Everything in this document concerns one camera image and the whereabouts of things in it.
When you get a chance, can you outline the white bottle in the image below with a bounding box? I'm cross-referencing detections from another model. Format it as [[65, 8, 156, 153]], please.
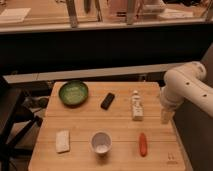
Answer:
[[131, 90, 143, 121]]

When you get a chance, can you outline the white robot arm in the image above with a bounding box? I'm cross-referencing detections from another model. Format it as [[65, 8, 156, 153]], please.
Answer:
[[159, 61, 213, 124]]

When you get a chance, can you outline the green ceramic bowl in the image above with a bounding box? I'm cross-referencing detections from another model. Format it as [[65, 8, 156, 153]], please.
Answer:
[[58, 80, 89, 106]]

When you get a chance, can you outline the orange carrot toy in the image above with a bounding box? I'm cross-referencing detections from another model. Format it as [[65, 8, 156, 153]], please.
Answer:
[[139, 133, 147, 157]]

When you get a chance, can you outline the black rectangular block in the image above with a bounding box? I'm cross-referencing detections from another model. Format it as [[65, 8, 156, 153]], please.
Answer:
[[101, 93, 115, 110]]

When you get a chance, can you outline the white paper cup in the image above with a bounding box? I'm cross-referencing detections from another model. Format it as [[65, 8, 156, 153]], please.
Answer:
[[90, 132, 112, 156]]

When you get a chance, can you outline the white sponge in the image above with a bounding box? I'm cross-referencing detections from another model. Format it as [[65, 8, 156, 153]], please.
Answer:
[[56, 130, 70, 153]]

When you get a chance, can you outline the black chair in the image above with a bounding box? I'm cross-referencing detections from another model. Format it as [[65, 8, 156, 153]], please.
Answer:
[[0, 75, 43, 171]]

